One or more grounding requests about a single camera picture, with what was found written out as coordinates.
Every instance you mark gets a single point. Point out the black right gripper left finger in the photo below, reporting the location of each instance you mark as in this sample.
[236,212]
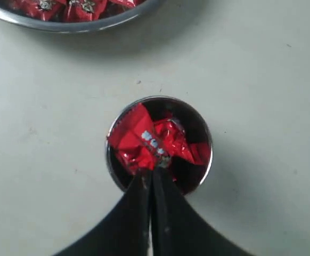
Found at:
[125,229]

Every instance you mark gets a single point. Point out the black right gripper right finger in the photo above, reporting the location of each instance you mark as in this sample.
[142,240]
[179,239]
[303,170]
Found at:
[176,227]

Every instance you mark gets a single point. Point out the red candy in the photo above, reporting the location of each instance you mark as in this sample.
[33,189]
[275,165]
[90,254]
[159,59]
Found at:
[173,137]
[135,142]

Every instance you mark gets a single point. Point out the red candies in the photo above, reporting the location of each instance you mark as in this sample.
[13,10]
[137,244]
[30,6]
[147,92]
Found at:
[84,11]

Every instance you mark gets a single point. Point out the round stainless steel plate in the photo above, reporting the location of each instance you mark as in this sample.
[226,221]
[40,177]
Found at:
[22,20]

